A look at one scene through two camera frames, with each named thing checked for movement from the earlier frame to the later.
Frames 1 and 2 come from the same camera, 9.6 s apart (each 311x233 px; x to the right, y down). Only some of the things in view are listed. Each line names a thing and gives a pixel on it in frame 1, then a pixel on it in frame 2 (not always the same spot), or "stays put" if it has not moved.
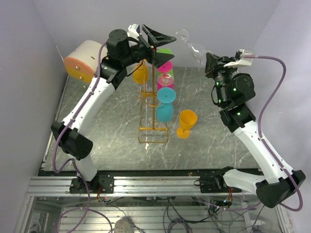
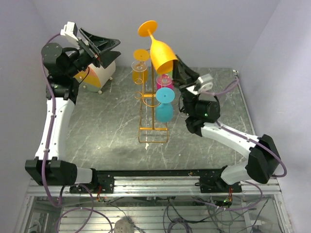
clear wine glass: [181, 36] -> [139, 66]
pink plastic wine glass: [165, 68] -> [164, 80]
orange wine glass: [140, 72] stays put
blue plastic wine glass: [164, 109] stays put
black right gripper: [221, 61] -> [179, 76]
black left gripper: [156, 39] -> [101, 45]
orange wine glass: [187, 119] -> [162, 57]
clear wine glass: [165, 79] stays put
